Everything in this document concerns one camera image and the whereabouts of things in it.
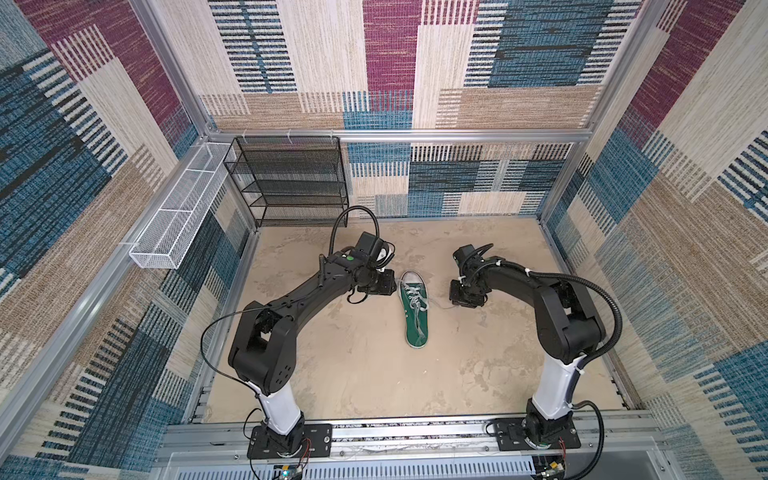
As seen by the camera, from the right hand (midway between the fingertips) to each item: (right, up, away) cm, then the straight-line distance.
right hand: (458, 304), depth 96 cm
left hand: (-21, +8, -9) cm, 24 cm away
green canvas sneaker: (-14, -6, -10) cm, 19 cm away
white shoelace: (-14, +2, -4) cm, 15 cm away
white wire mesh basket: (-89, +23, -2) cm, 92 cm away
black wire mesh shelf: (-55, +43, +15) cm, 71 cm away
